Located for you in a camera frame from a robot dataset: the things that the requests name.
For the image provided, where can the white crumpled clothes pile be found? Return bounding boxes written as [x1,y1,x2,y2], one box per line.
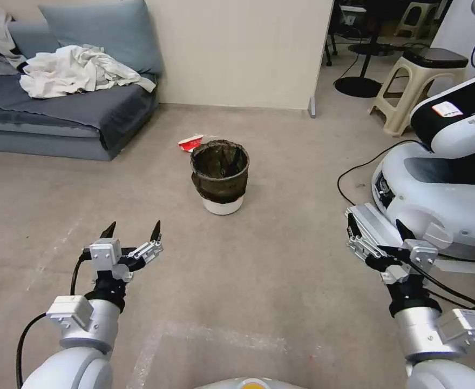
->
[18,44,157,99]

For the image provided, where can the red and white paper cup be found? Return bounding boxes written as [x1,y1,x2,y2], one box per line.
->
[177,134,205,153]

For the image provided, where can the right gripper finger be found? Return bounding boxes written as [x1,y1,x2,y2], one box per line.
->
[395,218,416,244]
[345,211,385,261]

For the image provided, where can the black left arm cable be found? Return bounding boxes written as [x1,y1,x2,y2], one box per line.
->
[15,312,56,389]

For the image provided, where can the dark grey blanket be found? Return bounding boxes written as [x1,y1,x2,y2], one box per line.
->
[0,74,159,151]

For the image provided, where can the black floor cable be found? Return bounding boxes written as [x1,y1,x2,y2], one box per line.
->
[337,139,421,204]

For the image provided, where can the black flat device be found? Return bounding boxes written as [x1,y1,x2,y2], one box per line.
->
[403,48,470,69]

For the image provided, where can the blue-grey sofa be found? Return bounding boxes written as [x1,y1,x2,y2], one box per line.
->
[0,0,165,162]

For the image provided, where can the white robot front shell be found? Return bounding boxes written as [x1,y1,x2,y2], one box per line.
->
[196,376,299,389]

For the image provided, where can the blue-grey sofa cushion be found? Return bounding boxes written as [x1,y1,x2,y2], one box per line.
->
[38,0,165,76]

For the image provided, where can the black round table base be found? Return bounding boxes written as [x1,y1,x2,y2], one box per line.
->
[334,22,385,98]

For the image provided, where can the black office chair legs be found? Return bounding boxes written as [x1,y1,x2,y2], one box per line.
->
[323,33,340,68]

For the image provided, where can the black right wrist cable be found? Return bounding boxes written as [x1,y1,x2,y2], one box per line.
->
[407,259,475,312]

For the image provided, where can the black bin liner bag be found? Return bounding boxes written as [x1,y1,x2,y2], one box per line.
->
[190,139,250,204]

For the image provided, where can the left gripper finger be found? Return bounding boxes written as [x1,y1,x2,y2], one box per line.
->
[127,220,165,261]
[99,220,117,242]

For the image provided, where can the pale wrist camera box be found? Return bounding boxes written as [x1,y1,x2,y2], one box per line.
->
[90,238,123,271]
[409,239,439,268]

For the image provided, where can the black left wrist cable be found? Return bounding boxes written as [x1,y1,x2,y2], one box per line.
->
[70,250,93,297]

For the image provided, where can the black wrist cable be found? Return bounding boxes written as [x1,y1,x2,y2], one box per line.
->
[70,250,93,297]
[407,259,475,312]

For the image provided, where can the beige plastic stool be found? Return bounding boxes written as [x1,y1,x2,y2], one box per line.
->
[369,55,469,138]
[395,1,443,38]

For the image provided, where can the white round trash can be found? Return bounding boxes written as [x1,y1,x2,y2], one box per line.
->
[202,193,245,216]

